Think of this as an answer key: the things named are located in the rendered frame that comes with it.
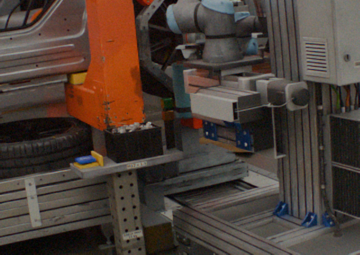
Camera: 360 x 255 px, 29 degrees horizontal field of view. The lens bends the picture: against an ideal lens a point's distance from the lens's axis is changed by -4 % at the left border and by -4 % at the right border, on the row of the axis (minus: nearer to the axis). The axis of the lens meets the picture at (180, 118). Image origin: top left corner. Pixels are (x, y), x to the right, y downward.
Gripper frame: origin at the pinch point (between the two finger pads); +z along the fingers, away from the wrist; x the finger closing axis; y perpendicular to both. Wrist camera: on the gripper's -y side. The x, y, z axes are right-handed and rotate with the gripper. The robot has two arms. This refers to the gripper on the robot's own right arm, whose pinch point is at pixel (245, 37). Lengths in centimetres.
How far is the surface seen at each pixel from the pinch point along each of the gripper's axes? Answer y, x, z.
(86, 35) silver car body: 8, -37, 66
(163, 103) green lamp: -19, 30, 58
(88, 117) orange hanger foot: -27, -16, 76
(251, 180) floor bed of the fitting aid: -75, -19, -8
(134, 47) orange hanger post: 3, 15, 62
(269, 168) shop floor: -82, -57, -42
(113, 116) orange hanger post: -23, 14, 74
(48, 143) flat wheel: -34, -6, 99
